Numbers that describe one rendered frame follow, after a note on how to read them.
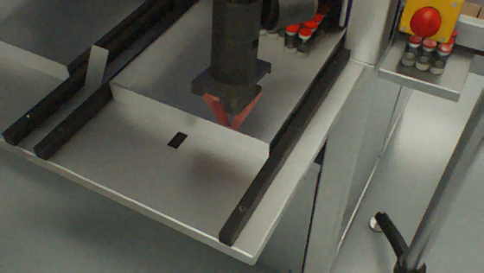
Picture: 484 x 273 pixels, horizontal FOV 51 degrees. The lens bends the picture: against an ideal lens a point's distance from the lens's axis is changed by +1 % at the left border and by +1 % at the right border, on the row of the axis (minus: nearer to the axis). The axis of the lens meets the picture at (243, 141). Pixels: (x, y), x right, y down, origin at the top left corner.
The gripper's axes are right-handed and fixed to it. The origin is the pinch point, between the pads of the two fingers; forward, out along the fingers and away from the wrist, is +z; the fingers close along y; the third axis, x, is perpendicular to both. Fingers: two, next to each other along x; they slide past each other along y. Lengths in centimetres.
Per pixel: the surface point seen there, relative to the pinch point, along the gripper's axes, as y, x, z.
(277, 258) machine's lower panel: 37, 1, 69
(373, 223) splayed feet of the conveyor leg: 73, -18, 78
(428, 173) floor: 103, -29, 75
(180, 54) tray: 13.1, 16.5, -0.2
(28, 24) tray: 7.6, 44.7, 0.6
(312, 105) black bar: 9.9, -8.2, -1.5
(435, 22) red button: 19.9, -19.8, -13.9
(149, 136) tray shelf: -4.3, 10.3, 2.8
